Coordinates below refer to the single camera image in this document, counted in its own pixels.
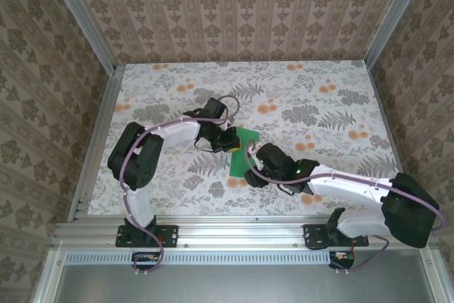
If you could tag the green paper sheet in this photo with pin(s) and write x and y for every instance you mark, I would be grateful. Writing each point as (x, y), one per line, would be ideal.
(237, 166)

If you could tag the aluminium side rail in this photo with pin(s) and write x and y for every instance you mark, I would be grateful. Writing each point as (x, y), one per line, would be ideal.
(393, 145)
(97, 132)

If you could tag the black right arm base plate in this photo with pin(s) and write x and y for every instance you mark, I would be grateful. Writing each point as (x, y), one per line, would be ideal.
(312, 235)

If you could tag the aluminium cross rail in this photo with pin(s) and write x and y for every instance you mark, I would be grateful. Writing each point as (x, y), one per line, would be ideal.
(241, 233)

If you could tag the grey metal panel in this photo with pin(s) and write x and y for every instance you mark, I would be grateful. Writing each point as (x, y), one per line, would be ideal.
(230, 285)

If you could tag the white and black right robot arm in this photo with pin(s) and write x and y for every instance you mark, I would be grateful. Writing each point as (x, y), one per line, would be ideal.
(347, 189)

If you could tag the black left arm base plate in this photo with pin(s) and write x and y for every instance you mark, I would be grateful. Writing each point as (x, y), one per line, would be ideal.
(170, 235)

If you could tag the black connector board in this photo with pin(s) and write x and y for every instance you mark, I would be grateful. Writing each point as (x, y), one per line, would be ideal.
(145, 260)
(342, 260)

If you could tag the aluminium frame post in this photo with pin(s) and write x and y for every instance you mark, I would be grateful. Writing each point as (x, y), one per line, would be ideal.
(83, 15)
(390, 15)

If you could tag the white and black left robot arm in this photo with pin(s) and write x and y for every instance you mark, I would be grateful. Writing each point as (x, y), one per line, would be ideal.
(136, 207)

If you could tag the floral patterned table cover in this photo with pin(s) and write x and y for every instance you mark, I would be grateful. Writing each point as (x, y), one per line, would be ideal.
(283, 86)

